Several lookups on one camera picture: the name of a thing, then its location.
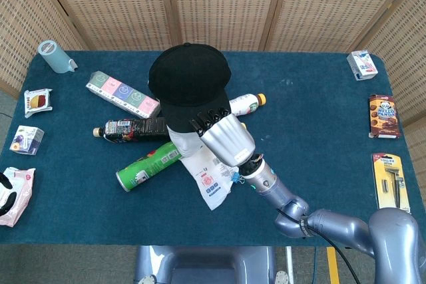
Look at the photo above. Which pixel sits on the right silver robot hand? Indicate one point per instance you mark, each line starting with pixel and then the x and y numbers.
pixel 229 141

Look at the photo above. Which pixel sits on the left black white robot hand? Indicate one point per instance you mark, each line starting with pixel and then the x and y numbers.
pixel 8 201

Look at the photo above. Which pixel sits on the black baseball cap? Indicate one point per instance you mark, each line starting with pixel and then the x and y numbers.
pixel 186 78

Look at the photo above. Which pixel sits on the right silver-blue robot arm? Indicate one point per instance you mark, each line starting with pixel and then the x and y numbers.
pixel 333 224

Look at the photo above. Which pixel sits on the silver-blue robot base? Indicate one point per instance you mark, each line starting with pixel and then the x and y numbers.
pixel 206 264

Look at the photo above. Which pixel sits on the white drink bottle orange cap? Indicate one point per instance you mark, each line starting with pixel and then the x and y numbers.
pixel 243 104

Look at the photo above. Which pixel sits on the pink wet wipes pack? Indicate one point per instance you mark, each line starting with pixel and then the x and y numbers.
pixel 23 191

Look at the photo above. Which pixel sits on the blue binder clip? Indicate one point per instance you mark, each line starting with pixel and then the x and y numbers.
pixel 235 177

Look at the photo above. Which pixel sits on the white printed plastic bag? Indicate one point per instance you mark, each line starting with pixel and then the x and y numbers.
pixel 209 184

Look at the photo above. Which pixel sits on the small white purple carton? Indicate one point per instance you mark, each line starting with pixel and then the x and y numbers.
pixel 26 139

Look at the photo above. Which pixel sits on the blue table cloth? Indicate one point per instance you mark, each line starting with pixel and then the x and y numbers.
pixel 299 164

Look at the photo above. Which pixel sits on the green chips can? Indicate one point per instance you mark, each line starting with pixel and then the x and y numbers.
pixel 146 166

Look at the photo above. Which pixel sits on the dark tea bottle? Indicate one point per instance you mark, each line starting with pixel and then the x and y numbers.
pixel 139 129

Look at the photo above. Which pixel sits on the white snack pouch red print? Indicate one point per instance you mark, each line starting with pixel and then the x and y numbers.
pixel 38 101

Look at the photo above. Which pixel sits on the pastel tissue multipack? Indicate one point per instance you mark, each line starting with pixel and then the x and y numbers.
pixel 120 92

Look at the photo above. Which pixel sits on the white table leg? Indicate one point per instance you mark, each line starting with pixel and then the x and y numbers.
pixel 290 264

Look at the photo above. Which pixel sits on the woven folding screen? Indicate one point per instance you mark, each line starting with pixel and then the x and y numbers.
pixel 216 4

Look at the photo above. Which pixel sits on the light blue cup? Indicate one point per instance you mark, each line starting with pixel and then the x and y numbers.
pixel 55 58

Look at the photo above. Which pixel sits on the white blue pink box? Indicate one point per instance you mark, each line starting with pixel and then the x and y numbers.
pixel 362 64

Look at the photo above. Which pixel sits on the Hello Panda biscuit box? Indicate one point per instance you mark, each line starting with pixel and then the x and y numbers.
pixel 384 116

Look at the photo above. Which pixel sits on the yellow razor blister pack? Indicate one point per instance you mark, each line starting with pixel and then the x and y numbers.
pixel 389 177

